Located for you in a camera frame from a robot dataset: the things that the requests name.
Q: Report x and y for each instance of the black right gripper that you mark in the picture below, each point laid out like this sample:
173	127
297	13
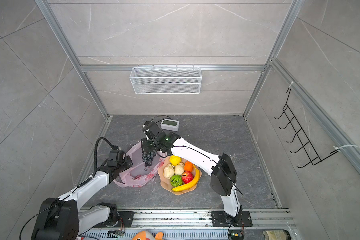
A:
145	148

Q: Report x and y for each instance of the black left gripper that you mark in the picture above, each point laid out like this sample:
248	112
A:
130	163

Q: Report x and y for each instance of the black fake grapes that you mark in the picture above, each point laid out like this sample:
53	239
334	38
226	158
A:
148	158

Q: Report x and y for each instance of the pink plastic shopping bag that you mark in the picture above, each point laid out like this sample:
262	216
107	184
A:
138	175

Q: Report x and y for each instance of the yellow fake lemon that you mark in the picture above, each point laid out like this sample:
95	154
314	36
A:
174	160

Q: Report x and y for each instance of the beige fake fruit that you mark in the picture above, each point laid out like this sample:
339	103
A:
169	171

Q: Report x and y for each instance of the orange fake orange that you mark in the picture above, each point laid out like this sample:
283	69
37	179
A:
188	166

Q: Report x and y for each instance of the pink wavy plate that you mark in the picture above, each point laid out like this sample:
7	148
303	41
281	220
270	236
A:
165	183

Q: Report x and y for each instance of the green fake apple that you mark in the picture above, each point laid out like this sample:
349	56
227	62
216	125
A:
176	181

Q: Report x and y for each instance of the red fake fruit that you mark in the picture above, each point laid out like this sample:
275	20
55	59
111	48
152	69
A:
187	177

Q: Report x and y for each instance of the yellow fake banana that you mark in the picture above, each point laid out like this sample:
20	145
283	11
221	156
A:
191	184

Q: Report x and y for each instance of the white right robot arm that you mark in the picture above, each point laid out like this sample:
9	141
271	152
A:
223	176

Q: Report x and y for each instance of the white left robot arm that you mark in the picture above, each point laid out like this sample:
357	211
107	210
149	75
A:
59	218

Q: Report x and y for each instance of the white digital clock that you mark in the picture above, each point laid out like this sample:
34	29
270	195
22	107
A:
170	125

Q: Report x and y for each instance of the orange plush toy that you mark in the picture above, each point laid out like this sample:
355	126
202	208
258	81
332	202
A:
145	235

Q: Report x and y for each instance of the white wire mesh basket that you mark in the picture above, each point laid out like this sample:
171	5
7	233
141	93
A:
166	80

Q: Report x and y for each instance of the black wire hook rack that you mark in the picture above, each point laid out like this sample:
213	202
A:
300	136

